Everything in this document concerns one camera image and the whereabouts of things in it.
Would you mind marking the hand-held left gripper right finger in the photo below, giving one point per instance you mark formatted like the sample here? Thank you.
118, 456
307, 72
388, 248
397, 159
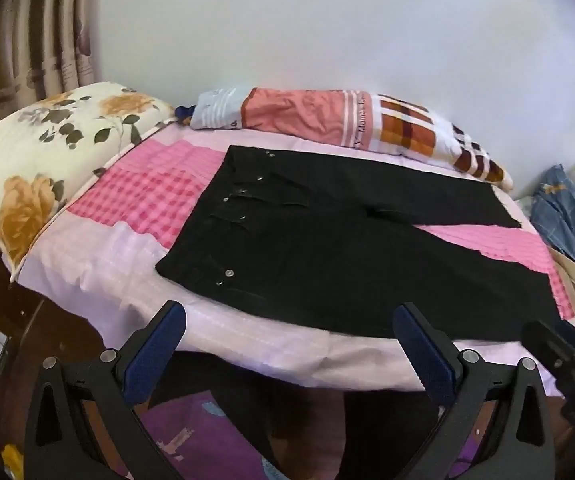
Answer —
427, 355

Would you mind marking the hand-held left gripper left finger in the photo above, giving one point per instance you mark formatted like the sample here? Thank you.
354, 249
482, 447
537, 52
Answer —
160, 342

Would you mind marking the black pants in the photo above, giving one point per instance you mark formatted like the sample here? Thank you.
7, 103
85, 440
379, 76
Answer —
317, 260

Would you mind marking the purple floor mat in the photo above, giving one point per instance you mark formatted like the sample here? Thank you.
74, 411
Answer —
197, 435

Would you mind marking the blue patterned cloth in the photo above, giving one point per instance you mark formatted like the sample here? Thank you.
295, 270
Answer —
567, 205

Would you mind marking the pink checked bed sheet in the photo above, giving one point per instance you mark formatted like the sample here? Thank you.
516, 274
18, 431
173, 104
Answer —
142, 195

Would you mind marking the small yellow object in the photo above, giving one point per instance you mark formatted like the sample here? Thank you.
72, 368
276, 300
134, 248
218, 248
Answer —
12, 462

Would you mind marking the floral pillow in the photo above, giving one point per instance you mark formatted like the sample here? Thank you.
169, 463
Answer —
42, 160

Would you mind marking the small dark blue object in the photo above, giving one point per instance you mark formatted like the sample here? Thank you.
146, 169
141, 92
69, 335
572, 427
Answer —
184, 112

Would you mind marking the orange plaid bolster pillow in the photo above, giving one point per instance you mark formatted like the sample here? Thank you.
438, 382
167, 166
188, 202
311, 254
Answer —
317, 115

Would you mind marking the beige patterned curtain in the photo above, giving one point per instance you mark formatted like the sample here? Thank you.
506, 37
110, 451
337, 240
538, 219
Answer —
32, 35

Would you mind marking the wooden bed frame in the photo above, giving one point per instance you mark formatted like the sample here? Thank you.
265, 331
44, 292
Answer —
17, 320

